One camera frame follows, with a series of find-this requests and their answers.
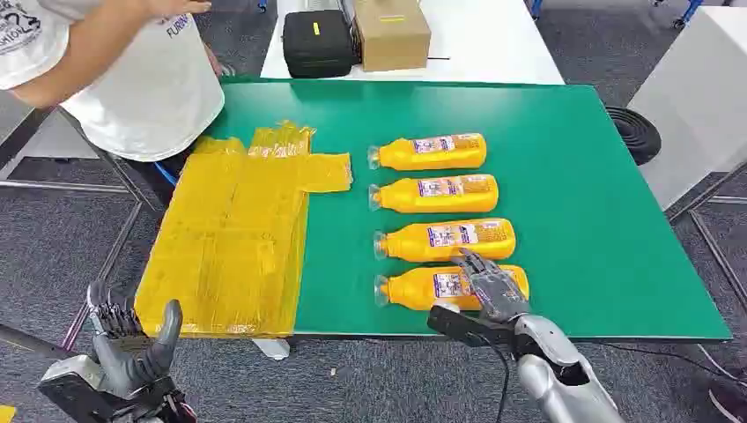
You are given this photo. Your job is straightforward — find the person's hand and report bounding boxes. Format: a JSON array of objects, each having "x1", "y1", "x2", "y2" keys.
[
  {"x1": 203, "y1": 43, "x2": 225, "y2": 80},
  {"x1": 143, "y1": 0, "x2": 213, "y2": 18}
]

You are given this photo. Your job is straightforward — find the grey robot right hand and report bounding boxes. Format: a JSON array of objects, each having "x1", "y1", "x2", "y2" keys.
[{"x1": 449, "y1": 249, "x2": 532, "y2": 326}]

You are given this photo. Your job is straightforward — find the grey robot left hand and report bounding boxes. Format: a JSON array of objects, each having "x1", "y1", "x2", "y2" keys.
[{"x1": 85, "y1": 279, "x2": 184, "y2": 399}]

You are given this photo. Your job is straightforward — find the orange drink bottle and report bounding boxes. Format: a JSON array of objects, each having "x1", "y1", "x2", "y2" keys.
[
  {"x1": 373, "y1": 218, "x2": 518, "y2": 263},
  {"x1": 373, "y1": 263, "x2": 531, "y2": 312},
  {"x1": 367, "y1": 174, "x2": 500, "y2": 215},
  {"x1": 367, "y1": 132, "x2": 488, "y2": 172}
]

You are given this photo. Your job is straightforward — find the person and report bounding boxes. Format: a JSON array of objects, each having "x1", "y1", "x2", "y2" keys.
[{"x1": 0, "y1": 0, "x2": 226, "y2": 205}]

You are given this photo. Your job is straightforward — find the green table mat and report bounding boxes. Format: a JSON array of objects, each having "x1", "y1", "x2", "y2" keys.
[{"x1": 201, "y1": 77, "x2": 734, "y2": 343}]

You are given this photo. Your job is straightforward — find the black carry case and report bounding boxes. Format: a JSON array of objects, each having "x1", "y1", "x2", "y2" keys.
[{"x1": 282, "y1": 9, "x2": 359, "y2": 79}]

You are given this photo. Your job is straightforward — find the white table foot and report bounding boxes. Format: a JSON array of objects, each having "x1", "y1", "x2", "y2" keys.
[{"x1": 252, "y1": 338, "x2": 292, "y2": 361}]

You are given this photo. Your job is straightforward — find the yellow plastic sheet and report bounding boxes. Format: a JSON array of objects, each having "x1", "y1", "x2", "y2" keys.
[{"x1": 134, "y1": 121, "x2": 354, "y2": 340}]

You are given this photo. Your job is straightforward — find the white cabinet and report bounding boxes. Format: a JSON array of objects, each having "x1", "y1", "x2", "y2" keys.
[
  {"x1": 20, "y1": 108, "x2": 103, "y2": 161},
  {"x1": 627, "y1": 5, "x2": 747, "y2": 212}
]

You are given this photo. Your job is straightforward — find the brown cardboard box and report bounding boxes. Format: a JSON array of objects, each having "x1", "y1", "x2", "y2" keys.
[{"x1": 352, "y1": 0, "x2": 433, "y2": 73}]

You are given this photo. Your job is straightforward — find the grey metal-framed table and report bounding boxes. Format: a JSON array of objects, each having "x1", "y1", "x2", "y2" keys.
[{"x1": 0, "y1": 90, "x2": 161, "y2": 357}]

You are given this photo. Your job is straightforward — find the white table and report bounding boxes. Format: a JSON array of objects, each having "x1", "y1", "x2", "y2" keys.
[{"x1": 259, "y1": 0, "x2": 566, "y2": 86}]

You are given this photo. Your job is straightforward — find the black robot foot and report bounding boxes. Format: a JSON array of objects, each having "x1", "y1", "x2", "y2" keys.
[{"x1": 707, "y1": 373, "x2": 747, "y2": 423}]

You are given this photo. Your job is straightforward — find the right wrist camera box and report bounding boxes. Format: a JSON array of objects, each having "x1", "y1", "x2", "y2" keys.
[{"x1": 427, "y1": 303, "x2": 518, "y2": 353}]

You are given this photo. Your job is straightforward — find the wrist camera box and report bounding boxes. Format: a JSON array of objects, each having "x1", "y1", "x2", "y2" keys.
[
  {"x1": 37, "y1": 354, "x2": 176, "y2": 423},
  {"x1": 427, "y1": 303, "x2": 518, "y2": 353}
]

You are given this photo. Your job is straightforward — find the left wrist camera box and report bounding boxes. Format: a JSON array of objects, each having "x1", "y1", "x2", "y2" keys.
[{"x1": 37, "y1": 354, "x2": 176, "y2": 423}]

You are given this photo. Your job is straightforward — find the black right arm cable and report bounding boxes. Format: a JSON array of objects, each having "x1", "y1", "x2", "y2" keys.
[{"x1": 478, "y1": 335, "x2": 513, "y2": 423}]

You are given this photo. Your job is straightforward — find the black floor cable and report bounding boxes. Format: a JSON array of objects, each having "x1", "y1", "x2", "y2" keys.
[{"x1": 601, "y1": 341, "x2": 747, "y2": 382}]

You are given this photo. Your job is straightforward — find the grey metal frame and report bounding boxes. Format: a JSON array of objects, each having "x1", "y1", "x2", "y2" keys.
[{"x1": 668, "y1": 163, "x2": 747, "y2": 316}]

